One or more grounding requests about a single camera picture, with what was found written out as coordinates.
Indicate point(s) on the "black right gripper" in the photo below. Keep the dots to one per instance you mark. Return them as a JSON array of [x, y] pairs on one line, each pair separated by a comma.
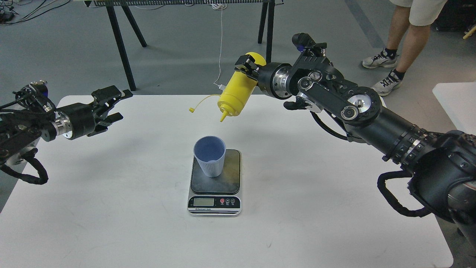
[[271, 78]]

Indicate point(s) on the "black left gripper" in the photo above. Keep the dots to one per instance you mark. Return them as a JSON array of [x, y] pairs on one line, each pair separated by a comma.
[[81, 119]]

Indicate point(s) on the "yellow squeeze bottle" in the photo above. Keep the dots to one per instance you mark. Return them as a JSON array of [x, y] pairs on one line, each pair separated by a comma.
[[234, 95]]

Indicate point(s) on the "blue plastic cup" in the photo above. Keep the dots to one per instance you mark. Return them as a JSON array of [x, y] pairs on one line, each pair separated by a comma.
[[209, 152]]

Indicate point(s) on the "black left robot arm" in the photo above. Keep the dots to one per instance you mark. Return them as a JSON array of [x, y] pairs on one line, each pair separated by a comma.
[[32, 115]]

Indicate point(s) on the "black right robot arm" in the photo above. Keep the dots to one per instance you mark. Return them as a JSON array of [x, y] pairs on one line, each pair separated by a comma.
[[437, 174]]

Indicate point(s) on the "digital kitchen scale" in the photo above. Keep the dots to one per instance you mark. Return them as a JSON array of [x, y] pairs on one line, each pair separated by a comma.
[[219, 196]]

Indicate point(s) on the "black trestle table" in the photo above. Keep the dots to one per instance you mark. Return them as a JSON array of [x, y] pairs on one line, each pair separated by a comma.
[[185, 47]]

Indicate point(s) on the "white grey sneaker far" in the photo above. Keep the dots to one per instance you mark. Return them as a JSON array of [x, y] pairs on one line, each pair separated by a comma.
[[387, 58]]

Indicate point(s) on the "white grey sneaker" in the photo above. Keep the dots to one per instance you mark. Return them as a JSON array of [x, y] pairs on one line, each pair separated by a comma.
[[389, 83], [387, 58]]

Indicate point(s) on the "white grey sneaker near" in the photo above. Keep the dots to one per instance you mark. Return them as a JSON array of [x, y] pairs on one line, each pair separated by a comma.
[[389, 83]]

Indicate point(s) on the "person legs beige shorts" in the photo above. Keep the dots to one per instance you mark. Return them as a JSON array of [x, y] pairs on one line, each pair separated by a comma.
[[412, 20]]

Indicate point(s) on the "white side table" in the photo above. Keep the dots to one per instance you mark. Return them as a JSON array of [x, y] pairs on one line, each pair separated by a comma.
[[459, 102]]

